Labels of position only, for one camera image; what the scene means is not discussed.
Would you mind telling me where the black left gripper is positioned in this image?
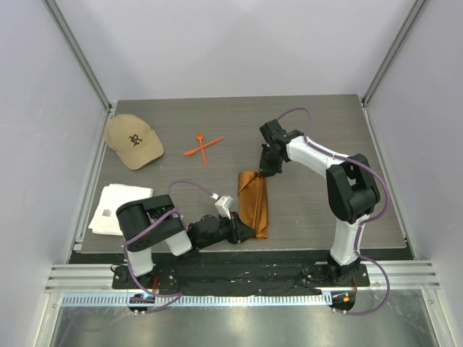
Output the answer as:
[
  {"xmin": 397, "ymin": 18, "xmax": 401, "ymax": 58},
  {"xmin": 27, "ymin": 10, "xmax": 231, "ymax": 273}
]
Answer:
[{"xmin": 198, "ymin": 210, "xmax": 257, "ymax": 249}]

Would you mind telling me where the orange cloth napkin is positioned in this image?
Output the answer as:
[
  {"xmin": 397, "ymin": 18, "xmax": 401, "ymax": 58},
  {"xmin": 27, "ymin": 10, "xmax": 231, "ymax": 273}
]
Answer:
[{"xmin": 237, "ymin": 171, "xmax": 269, "ymax": 239}]

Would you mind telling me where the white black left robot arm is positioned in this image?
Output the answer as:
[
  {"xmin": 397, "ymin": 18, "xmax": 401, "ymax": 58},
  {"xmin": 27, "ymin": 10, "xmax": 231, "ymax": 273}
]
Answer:
[{"xmin": 112, "ymin": 193, "xmax": 256, "ymax": 289}]

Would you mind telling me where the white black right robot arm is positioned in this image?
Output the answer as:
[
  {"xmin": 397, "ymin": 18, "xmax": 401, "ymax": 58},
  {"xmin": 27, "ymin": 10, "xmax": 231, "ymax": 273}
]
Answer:
[{"xmin": 259, "ymin": 119, "xmax": 381, "ymax": 286}]

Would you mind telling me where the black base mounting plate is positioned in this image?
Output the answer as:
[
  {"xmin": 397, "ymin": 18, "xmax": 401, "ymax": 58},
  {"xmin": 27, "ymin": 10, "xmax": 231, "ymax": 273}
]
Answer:
[{"xmin": 111, "ymin": 251, "xmax": 370, "ymax": 296}]

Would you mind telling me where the orange plastic fork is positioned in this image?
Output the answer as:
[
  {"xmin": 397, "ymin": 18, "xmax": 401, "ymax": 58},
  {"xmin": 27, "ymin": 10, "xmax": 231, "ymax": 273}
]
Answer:
[{"xmin": 196, "ymin": 132, "xmax": 208, "ymax": 167}]

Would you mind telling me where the beige baseball cap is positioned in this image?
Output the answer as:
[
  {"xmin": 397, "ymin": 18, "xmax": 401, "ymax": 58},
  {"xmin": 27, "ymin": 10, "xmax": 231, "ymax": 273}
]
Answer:
[{"xmin": 103, "ymin": 114, "xmax": 164, "ymax": 171}]

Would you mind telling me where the white folded towel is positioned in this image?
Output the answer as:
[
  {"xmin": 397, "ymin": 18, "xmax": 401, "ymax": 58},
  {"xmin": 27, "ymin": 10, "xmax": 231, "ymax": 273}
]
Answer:
[{"xmin": 88, "ymin": 184, "xmax": 153, "ymax": 236}]

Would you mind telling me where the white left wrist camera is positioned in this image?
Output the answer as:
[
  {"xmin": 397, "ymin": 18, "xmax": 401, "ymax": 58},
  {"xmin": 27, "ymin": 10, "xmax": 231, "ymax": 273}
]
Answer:
[{"xmin": 211, "ymin": 193, "xmax": 234, "ymax": 219}]

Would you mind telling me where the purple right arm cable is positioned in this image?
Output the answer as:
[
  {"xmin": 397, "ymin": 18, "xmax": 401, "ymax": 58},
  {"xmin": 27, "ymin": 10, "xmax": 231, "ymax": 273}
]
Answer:
[{"xmin": 278, "ymin": 107, "xmax": 391, "ymax": 318}]

